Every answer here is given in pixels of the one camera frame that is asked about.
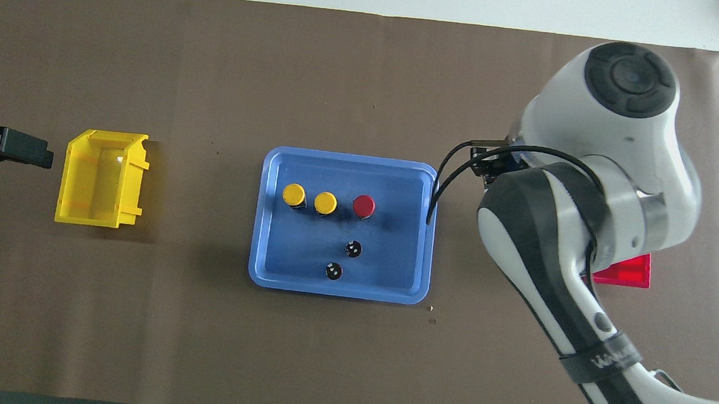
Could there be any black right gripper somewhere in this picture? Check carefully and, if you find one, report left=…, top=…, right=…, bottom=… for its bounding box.
left=468, top=143, right=531, bottom=193

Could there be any red push button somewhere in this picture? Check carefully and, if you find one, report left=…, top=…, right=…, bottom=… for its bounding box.
left=351, top=193, right=377, bottom=222

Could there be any yellow push button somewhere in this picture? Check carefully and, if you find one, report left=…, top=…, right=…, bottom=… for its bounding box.
left=281, top=182, right=308, bottom=211
left=313, top=190, right=339, bottom=217

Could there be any yellow plastic storage bin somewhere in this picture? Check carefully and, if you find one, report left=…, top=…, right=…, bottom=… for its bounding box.
left=54, top=126, right=152, bottom=231

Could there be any red plastic storage bin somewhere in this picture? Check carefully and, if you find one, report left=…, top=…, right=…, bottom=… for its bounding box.
left=590, top=248, right=653, bottom=289

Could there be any blue plastic tray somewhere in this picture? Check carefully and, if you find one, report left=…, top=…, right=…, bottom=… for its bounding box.
left=246, top=145, right=442, bottom=307

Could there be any brown paper table mat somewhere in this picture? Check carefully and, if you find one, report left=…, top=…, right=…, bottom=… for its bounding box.
left=0, top=0, right=719, bottom=404

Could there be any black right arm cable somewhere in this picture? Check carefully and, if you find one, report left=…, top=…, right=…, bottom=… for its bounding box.
left=423, top=136, right=609, bottom=277

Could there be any black velcro cable strap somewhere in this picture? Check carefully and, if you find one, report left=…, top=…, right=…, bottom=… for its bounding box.
left=555, top=330, right=646, bottom=390

